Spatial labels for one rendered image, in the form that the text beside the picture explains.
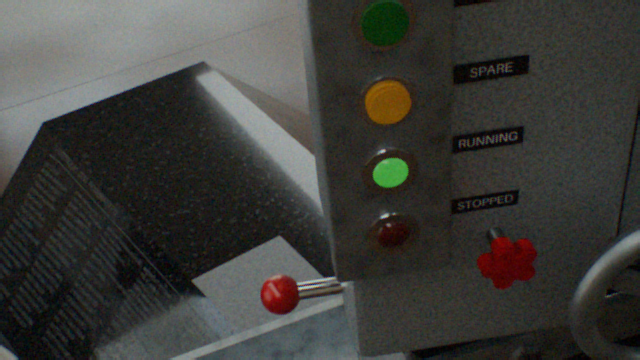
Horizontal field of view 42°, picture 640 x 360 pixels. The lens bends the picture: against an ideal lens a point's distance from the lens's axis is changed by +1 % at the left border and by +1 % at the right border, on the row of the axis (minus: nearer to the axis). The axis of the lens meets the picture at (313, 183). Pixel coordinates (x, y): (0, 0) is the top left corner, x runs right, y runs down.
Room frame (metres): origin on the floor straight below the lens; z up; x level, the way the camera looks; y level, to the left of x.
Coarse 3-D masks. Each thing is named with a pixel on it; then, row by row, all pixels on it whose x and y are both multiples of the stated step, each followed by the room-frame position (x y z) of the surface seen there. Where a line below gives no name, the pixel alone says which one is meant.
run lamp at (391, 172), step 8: (384, 160) 0.40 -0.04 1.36; (392, 160) 0.40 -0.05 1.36; (400, 160) 0.40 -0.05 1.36; (376, 168) 0.40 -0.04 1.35; (384, 168) 0.40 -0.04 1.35; (392, 168) 0.40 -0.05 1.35; (400, 168) 0.40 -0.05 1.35; (376, 176) 0.40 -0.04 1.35; (384, 176) 0.40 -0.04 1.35; (392, 176) 0.40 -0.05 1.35; (400, 176) 0.40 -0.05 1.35; (384, 184) 0.40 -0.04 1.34; (392, 184) 0.40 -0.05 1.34
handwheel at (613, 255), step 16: (624, 240) 0.39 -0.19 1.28; (608, 256) 0.38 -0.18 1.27; (624, 256) 0.38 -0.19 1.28; (592, 272) 0.38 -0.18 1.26; (608, 272) 0.38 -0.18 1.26; (624, 272) 0.39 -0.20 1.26; (576, 288) 0.39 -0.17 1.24; (592, 288) 0.38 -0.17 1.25; (608, 288) 0.38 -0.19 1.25; (624, 288) 0.38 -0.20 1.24; (576, 304) 0.38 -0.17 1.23; (592, 304) 0.38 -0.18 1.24; (576, 320) 0.38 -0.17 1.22; (592, 320) 0.38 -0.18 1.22; (576, 336) 0.38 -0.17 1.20; (592, 336) 0.38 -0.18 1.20; (592, 352) 0.38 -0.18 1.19; (608, 352) 0.38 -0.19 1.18; (624, 352) 0.39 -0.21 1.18
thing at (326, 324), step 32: (288, 320) 0.58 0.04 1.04; (320, 320) 0.58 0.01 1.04; (608, 320) 0.49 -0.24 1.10; (192, 352) 0.58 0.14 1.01; (224, 352) 0.57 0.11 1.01; (256, 352) 0.58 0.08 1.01; (288, 352) 0.58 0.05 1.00; (320, 352) 0.57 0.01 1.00; (352, 352) 0.56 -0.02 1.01; (448, 352) 0.49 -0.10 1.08; (480, 352) 0.48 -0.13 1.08; (512, 352) 0.48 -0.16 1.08; (544, 352) 0.48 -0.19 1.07; (576, 352) 0.48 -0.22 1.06
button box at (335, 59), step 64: (320, 0) 0.41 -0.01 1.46; (448, 0) 0.41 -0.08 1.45; (320, 64) 0.41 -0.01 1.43; (384, 64) 0.41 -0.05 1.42; (448, 64) 0.41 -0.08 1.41; (320, 128) 0.41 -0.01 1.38; (384, 128) 0.41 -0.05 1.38; (448, 128) 0.41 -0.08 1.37; (448, 192) 0.41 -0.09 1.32; (384, 256) 0.41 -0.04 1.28; (448, 256) 0.41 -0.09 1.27
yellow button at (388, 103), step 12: (384, 84) 0.40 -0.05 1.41; (396, 84) 0.40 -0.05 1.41; (372, 96) 0.40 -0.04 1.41; (384, 96) 0.40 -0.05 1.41; (396, 96) 0.40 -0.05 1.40; (408, 96) 0.40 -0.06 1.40; (372, 108) 0.40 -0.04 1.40; (384, 108) 0.40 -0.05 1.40; (396, 108) 0.40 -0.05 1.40; (408, 108) 0.40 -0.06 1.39; (384, 120) 0.40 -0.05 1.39; (396, 120) 0.40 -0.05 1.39
